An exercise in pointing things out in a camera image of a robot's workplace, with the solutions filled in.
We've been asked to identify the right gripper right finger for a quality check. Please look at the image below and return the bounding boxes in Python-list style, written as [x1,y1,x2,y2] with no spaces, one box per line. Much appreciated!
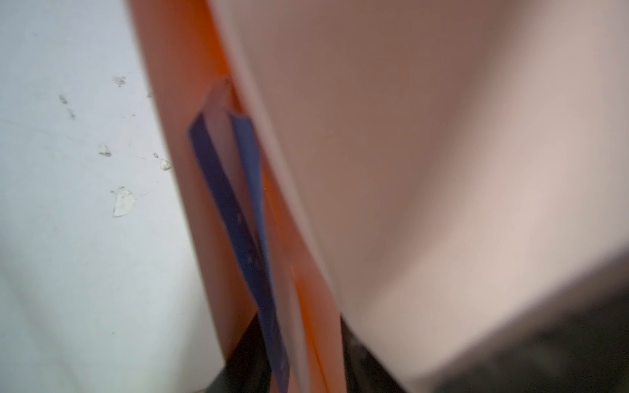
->
[341,319,404,393]

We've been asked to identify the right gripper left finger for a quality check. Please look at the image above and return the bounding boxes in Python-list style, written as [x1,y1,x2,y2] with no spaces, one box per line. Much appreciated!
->
[206,315,272,393]

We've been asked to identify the blue floral letter paper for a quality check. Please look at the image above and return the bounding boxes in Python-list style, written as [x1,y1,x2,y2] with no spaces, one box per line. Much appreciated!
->
[188,114,290,392]

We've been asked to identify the pink envelope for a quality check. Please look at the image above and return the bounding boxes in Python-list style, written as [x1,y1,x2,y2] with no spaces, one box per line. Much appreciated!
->
[127,1,628,392]

